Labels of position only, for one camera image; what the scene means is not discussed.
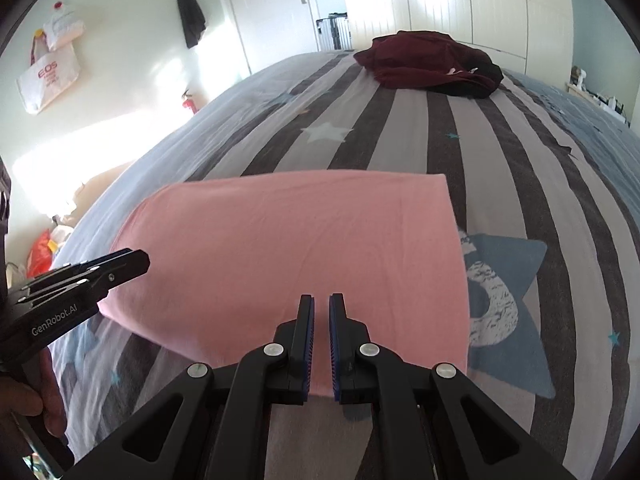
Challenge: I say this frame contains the pink t-shirt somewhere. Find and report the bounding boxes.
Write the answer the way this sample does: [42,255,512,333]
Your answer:
[97,172,471,401]

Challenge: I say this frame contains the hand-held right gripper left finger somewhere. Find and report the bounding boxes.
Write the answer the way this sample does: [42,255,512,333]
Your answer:
[60,294,317,480]

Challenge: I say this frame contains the small white hanging bag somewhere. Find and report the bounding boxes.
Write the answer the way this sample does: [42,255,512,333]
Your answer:
[42,2,86,51]

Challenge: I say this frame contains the white radiator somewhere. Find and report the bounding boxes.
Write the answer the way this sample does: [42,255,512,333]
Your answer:
[316,12,355,52]

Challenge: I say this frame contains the person's left hand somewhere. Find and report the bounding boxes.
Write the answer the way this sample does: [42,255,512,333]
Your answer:
[0,350,65,438]

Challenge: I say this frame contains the bedside table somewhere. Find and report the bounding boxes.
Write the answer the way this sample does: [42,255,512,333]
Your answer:
[567,65,631,126]

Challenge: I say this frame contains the dark hanging jacket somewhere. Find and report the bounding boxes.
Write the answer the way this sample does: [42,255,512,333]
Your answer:
[172,0,207,50]

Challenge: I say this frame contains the maroon sweatshirt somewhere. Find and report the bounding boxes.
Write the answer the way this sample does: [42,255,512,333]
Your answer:
[354,31,503,92]

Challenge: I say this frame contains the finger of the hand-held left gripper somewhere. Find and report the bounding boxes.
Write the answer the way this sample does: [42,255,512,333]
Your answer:
[15,248,151,311]

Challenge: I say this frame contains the striped star bed cover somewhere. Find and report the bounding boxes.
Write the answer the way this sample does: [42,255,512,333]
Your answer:
[50,50,640,480]

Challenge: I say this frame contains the black garment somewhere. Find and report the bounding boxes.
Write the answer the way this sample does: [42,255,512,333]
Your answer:
[425,62,504,100]

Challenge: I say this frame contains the red plastic bag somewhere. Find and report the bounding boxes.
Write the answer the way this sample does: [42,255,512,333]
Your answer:
[27,230,57,278]

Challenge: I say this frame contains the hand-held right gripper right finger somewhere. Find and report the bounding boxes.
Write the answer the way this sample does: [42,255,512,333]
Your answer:
[327,292,581,480]

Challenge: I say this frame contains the white door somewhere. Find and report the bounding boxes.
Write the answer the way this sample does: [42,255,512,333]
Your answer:
[220,0,351,76]

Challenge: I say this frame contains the white tote bag red print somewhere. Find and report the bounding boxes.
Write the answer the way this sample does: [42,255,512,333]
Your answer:
[17,42,83,116]

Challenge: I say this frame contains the beige cardboard box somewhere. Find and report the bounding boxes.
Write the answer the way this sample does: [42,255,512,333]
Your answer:
[74,162,132,223]

